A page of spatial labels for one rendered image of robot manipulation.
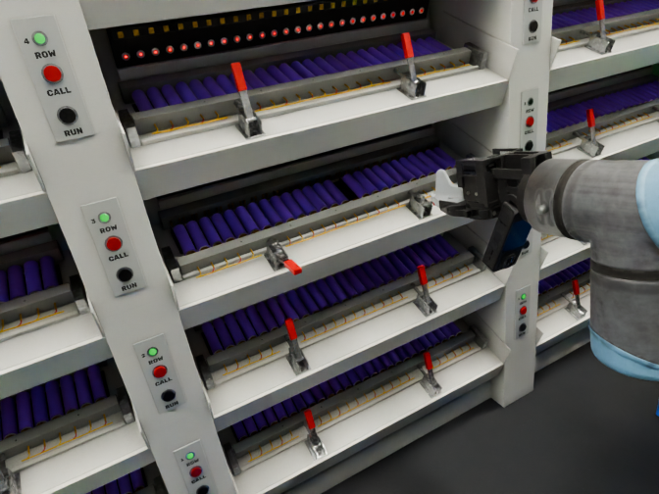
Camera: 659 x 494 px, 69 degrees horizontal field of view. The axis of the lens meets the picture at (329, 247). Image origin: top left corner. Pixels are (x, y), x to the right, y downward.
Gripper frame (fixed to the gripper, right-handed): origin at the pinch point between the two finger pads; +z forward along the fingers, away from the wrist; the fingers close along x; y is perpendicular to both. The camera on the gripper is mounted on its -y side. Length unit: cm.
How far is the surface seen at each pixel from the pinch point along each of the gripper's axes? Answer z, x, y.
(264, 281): 4.5, 30.0, -4.6
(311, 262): 4.4, 22.2, -4.1
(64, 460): 11, 63, -22
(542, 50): 0.8, -25.4, 18.7
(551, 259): 8.3, -32.1, -23.0
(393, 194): 8.4, 3.4, 1.0
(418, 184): 8.7, -2.1, 1.2
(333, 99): 5.3, 12.6, 18.2
